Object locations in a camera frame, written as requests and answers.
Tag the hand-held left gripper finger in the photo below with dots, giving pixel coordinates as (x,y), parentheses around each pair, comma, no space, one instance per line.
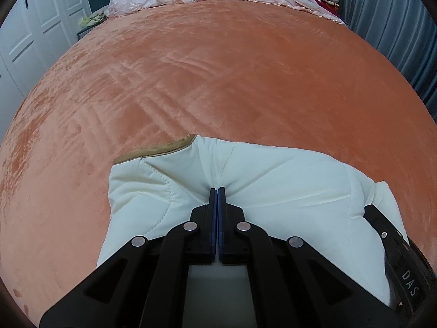
(221,225)
(213,225)

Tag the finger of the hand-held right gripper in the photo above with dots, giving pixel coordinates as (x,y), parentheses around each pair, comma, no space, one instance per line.
(384,227)

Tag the white quilted jacket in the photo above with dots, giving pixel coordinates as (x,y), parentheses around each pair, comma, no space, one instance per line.
(273,177)

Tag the orange velvet bed blanket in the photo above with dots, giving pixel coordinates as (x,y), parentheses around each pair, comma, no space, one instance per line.
(205,75)

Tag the grey curtain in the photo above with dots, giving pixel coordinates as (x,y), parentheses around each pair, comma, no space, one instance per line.
(392,24)

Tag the dark grey nightstand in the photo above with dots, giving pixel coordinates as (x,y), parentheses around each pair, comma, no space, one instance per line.
(83,33)

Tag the pale yellow cloth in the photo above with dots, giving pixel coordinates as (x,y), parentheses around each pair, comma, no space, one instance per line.
(92,18)

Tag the white wardrobe doors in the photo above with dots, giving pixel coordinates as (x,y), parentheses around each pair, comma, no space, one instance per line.
(41,6)

